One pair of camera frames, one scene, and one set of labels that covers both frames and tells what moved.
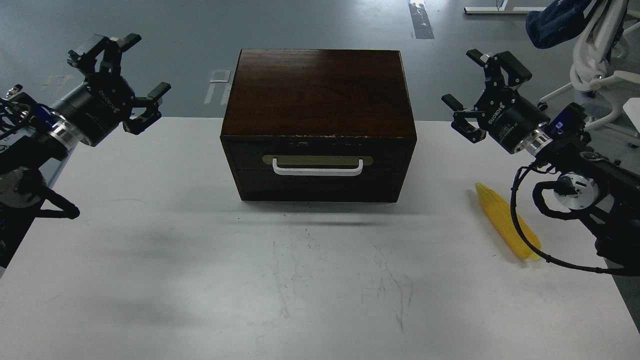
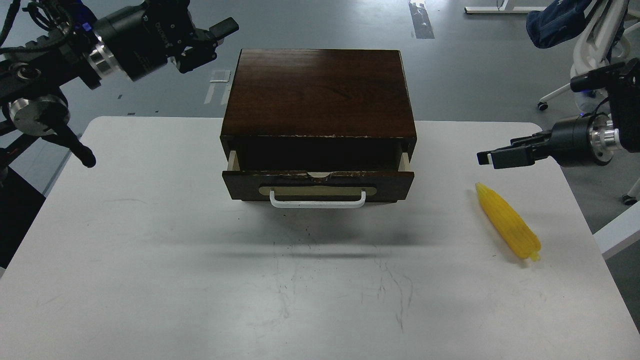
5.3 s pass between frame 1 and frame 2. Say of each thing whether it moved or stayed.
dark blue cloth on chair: stayed
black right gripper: moved
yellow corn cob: stayed
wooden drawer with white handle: moved
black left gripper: moved
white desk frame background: stayed
